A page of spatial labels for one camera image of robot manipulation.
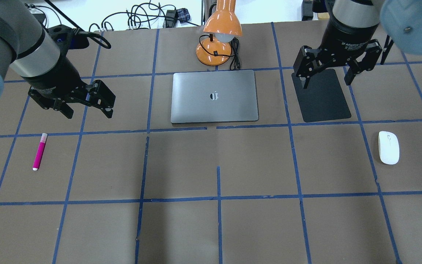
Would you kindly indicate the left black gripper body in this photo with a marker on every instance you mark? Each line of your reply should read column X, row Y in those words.
column 58, row 81

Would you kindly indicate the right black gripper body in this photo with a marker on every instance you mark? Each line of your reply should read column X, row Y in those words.
column 346, row 37

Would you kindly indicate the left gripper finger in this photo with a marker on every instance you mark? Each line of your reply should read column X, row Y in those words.
column 101, row 97
column 63, row 107

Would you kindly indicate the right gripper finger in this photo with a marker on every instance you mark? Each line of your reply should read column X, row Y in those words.
column 372, row 54
column 307, row 64

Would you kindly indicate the pink marker pen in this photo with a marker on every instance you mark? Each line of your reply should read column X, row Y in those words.
column 40, row 152

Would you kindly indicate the white computer mouse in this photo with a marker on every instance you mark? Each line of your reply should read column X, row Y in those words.
column 388, row 147

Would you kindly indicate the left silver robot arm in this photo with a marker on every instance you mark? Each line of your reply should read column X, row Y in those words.
column 38, row 55

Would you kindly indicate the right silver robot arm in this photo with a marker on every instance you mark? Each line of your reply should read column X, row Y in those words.
column 399, row 21

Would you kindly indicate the black mousepad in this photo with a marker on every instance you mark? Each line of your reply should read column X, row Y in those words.
column 323, row 100

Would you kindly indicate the grey closed laptop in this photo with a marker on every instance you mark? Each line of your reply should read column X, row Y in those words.
column 215, row 96

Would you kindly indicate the orange desk lamp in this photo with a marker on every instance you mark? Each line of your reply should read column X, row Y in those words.
column 219, row 42

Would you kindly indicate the black power adapter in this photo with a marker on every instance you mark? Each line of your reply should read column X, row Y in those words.
column 170, row 19

